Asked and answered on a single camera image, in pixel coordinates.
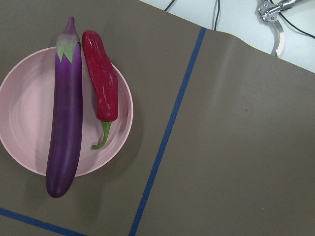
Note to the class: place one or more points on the pink plate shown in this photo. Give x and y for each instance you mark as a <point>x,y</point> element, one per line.
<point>26,106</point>

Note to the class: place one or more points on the metal grabber tong tool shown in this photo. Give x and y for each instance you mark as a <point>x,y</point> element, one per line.
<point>270,13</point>

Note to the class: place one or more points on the purple eggplant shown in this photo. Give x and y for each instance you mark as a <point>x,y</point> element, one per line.
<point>66,133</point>

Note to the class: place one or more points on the red chili pepper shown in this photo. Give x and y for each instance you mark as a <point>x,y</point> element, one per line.
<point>104,81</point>

